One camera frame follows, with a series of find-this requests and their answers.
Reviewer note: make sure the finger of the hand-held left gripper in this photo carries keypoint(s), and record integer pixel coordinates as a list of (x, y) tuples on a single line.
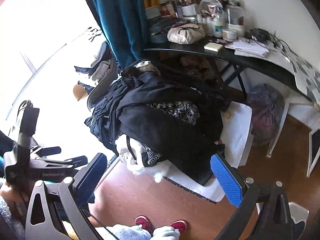
[(48, 151), (76, 160)]

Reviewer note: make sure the teal curtain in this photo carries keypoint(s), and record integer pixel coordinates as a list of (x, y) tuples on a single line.
[(117, 17)]

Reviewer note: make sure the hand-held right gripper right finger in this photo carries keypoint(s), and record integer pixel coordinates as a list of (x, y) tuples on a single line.
[(225, 180)]

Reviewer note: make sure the blue denim bag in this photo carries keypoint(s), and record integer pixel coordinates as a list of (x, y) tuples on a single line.
[(160, 30)]

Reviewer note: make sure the black fur-trimmed item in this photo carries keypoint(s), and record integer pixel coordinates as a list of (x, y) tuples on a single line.
[(140, 70)]

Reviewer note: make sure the white table frame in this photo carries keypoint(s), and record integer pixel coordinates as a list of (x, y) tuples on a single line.
[(287, 110)]

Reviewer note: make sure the grey chair back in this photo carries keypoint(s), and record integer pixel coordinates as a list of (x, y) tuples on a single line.
[(100, 90)]

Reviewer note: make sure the person's right leg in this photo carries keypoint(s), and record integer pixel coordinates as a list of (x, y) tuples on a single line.
[(166, 233)]

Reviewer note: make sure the geometric patterned tablecloth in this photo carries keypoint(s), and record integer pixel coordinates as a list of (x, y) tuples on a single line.
[(303, 70)]

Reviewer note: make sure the stack of papers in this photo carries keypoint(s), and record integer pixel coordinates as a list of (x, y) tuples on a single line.
[(250, 47)]

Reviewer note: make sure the black lace-trimmed garment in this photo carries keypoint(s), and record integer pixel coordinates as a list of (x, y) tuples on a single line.
[(172, 140)]

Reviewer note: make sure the white plastic box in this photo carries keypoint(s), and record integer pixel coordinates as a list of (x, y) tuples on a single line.
[(298, 211)]

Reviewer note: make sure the tan round object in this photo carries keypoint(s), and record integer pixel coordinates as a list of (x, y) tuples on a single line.
[(79, 92)]

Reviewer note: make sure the purple plastic bag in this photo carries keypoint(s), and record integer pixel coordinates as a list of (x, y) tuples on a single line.
[(266, 115)]

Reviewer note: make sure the hanging light clothes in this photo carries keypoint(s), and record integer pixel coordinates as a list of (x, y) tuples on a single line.
[(102, 62)]

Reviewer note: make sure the person's left leg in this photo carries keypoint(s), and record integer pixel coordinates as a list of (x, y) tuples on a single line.
[(130, 233)]

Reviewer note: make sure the white soap box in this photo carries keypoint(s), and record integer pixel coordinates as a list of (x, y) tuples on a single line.
[(213, 46)]

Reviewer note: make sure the beige pouch bag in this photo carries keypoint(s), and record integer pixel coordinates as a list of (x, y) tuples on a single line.
[(185, 33)]

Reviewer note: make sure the person's left hand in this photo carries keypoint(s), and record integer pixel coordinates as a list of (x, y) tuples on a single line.
[(13, 200)]

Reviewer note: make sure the person's left forearm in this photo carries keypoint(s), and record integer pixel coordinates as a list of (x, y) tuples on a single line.
[(5, 221)]

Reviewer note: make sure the cluster of cosmetics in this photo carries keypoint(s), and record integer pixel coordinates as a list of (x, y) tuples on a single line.
[(215, 20)]

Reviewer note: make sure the brown cloth bundle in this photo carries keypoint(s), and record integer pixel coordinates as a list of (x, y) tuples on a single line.
[(197, 66)]

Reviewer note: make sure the red slipper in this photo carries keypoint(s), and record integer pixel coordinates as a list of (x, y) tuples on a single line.
[(143, 223), (178, 225)]

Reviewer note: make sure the person's leg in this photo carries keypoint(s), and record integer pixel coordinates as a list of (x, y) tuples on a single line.
[(166, 233), (130, 233)]

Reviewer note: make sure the black and white patterned garment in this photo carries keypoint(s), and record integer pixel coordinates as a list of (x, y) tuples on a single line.
[(175, 110)]

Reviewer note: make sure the black desk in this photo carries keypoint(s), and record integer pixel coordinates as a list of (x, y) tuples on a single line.
[(250, 57)]

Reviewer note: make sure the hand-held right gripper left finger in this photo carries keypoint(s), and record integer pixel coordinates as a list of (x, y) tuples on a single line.
[(91, 175)]

